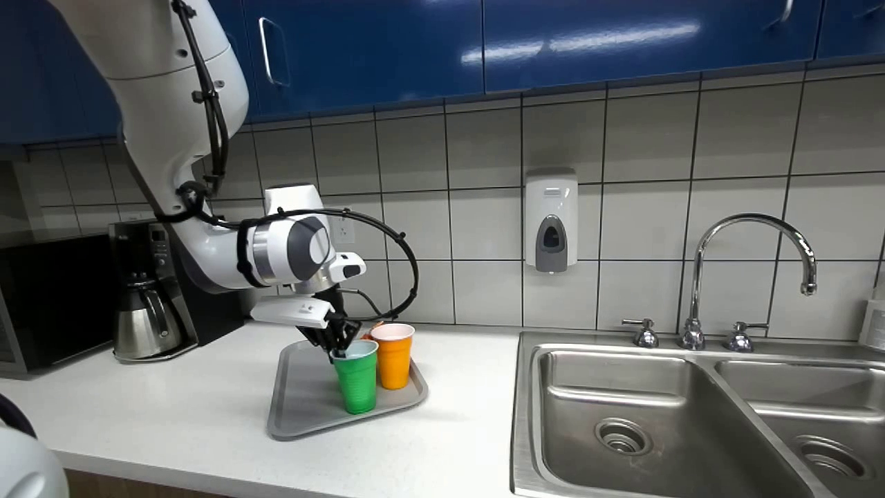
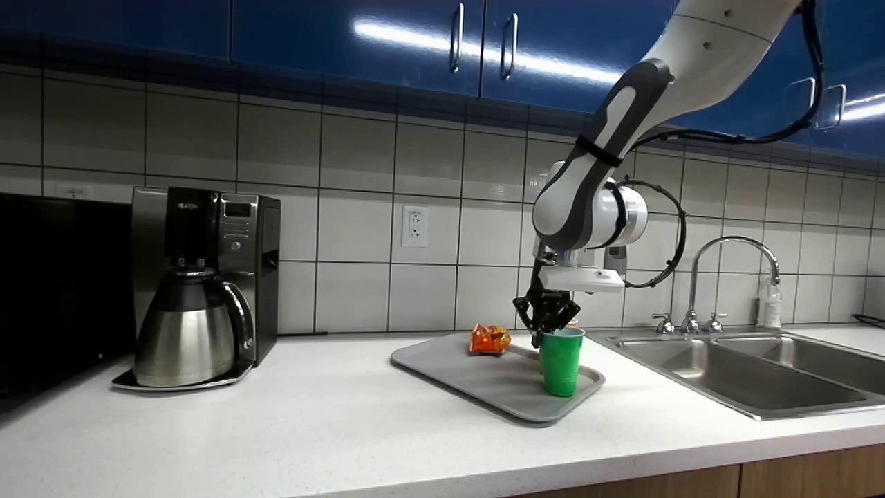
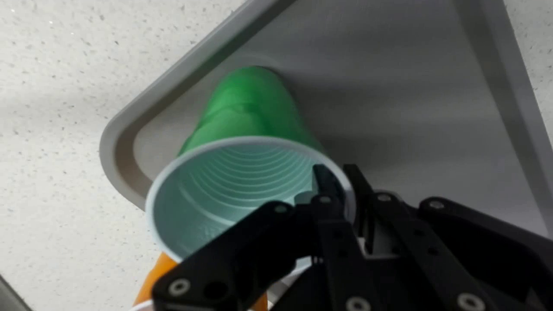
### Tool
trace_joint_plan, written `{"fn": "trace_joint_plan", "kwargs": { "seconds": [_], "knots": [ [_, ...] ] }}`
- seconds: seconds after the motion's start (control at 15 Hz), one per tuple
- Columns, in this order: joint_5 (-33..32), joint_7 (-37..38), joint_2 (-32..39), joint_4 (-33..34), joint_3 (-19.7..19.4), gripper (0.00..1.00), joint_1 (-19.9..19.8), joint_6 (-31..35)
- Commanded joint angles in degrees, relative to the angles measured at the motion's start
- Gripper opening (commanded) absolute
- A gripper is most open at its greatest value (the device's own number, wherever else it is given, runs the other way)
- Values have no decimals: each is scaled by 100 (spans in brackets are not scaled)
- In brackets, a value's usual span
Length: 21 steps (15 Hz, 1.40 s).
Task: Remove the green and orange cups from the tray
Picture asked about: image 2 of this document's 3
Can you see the clear soap bottle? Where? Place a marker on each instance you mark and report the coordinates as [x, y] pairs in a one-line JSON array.
[[771, 304]]

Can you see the steel black coffee maker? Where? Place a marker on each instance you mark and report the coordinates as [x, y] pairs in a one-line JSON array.
[[251, 249]]

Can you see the grey plastic tray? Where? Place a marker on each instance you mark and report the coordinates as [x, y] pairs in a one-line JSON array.
[[460, 368]]

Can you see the chrome gooseneck faucet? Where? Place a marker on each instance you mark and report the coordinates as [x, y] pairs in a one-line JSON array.
[[693, 278]]

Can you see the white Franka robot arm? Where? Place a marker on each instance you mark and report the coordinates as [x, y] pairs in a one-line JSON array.
[[702, 57]]

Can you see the black microwave oven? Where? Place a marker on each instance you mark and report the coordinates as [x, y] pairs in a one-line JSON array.
[[59, 294]]

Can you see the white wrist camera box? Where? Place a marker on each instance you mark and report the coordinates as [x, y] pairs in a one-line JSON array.
[[583, 278]]

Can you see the green plastic cup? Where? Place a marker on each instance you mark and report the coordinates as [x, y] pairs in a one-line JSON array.
[[559, 368]]

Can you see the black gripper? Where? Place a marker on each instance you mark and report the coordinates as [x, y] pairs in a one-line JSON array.
[[552, 307]]

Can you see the steel coffee carafe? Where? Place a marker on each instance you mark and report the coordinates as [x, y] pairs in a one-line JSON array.
[[189, 335]]

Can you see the orange cheetos snack bag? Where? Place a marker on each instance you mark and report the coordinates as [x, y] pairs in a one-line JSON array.
[[490, 340]]

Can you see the stainless steel sink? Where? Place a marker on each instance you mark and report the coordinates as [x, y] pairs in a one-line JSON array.
[[765, 368]]

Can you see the white wall outlet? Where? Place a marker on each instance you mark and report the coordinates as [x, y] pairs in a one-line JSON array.
[[415, 224]]

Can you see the wooden drawer front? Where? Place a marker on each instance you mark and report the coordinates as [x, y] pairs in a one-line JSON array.
[[821, 474], [664, 484]]

